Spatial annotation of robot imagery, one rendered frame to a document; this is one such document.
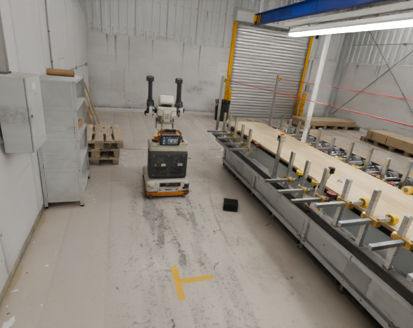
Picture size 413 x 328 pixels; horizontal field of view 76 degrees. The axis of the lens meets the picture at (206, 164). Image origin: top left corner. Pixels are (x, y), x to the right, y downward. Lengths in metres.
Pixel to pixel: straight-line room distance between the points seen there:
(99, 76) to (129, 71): 0.96
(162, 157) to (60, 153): 1.24
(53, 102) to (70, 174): 0.87
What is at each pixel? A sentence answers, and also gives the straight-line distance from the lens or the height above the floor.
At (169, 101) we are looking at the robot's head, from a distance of 3.96.
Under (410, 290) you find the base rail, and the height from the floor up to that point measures 0.70.
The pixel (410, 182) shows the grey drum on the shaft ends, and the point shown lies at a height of 0.83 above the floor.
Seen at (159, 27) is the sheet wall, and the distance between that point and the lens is 9.82.
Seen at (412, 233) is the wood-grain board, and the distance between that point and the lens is 2.46.
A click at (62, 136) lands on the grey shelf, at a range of 3.49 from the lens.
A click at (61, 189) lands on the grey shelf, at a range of 3.74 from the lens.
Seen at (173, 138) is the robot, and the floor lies 0.91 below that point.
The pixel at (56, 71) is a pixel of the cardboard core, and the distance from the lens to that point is 3.89.
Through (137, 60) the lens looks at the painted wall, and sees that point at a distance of 9.69.
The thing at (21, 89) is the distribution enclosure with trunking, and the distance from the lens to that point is 2.51.
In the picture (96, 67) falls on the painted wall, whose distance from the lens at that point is 9.70.
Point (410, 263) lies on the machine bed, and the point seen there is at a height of 0.72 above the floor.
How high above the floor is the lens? 1.89
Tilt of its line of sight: 21 degrees down
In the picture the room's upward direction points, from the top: 6 degrees clockwise
